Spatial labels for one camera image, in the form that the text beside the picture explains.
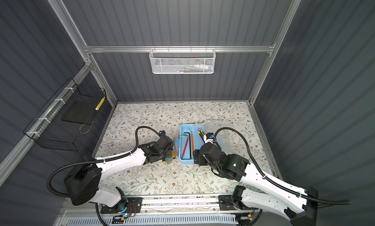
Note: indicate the yellow black utility knife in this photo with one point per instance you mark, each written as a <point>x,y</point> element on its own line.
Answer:
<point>201,134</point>

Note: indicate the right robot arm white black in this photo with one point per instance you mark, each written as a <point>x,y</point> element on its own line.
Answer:
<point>259,190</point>

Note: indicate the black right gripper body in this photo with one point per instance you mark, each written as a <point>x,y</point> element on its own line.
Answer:
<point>201,160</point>

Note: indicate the orange handled hex key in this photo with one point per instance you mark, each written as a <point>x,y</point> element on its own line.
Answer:
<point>192,142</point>

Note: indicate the light blue plastic tool box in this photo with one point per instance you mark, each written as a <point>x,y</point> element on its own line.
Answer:
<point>180,142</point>

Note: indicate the clear tool box lid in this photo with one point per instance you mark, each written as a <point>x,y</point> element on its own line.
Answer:
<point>223,138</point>

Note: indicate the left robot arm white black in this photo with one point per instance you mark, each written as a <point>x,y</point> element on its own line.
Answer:
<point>83,181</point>

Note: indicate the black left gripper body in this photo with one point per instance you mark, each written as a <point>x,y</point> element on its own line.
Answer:
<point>168,154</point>

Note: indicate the orange handled screwdriver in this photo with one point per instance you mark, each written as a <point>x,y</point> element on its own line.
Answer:
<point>173,154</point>

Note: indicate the white wire mesh basket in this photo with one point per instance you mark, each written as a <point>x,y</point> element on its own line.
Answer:
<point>167,62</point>

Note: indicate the yellow green tube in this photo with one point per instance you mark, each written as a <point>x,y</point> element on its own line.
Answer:
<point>100,103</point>

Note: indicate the teal utility knife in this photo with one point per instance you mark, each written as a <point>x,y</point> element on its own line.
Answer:
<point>167,160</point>

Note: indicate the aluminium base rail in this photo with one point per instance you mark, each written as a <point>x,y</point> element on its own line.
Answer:
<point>204,203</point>

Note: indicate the black wire mesh basket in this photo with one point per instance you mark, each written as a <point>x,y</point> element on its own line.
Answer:
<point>68,124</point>

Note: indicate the items in white basket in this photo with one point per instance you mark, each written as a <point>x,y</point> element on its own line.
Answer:
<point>196,68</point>

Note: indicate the red handled hex key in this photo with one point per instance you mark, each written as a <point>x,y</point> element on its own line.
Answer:
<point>187,135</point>

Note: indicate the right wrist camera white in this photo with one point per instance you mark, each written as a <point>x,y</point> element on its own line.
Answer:
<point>209,138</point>

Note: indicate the black pad in basket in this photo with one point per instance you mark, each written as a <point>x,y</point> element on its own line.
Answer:
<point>81,113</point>

